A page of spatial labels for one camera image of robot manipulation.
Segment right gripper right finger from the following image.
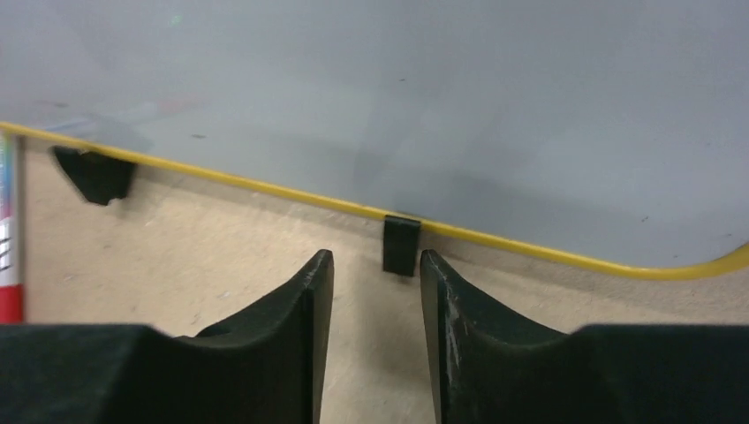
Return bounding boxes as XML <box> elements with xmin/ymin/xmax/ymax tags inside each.
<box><xmin>420</xmin><ymin>250</ymin><xmax>748</xmax><ymax>423</ymax></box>

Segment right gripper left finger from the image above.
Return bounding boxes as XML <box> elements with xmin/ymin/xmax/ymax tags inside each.
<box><xmin>1</xmin><ymin>250</ymin><xmax>334</xmax><ymax>423</ymax></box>

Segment yellow framed whiteboard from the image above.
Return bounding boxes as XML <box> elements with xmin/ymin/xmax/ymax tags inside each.
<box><xmin>1</xmin><ymin>1</ymin><xmax>748</xmax><ymax>280</ymax></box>

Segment red whiteboard marker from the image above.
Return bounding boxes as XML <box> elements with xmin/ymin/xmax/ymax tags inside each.
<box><xmin>1</xmin><ymin>132</ymin><xmax>26</xmax><ymax>324</ymax></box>

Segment right black whiteboard foot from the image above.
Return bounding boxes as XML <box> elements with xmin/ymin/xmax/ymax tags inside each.
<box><xmin>382</xmin><ymin>215</ymin><xmax>421</xmax><ymax>277</ymax></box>

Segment black whiteboard foot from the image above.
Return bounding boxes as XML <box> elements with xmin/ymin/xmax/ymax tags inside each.
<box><xmin>49</xmin><ymin>146</ymin><xmax>138</xmax><ymax>207</ymax></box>
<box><xmin>382</xmin><ymin>215</ymin><xmax>421</xmax><ymax>277</ymax></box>

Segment left black whiteboard foot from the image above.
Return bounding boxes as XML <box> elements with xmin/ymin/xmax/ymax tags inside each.
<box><xmin>49</xmin><ymin>146</ymin><xmax>138</xmax><ymax>207</ymax></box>

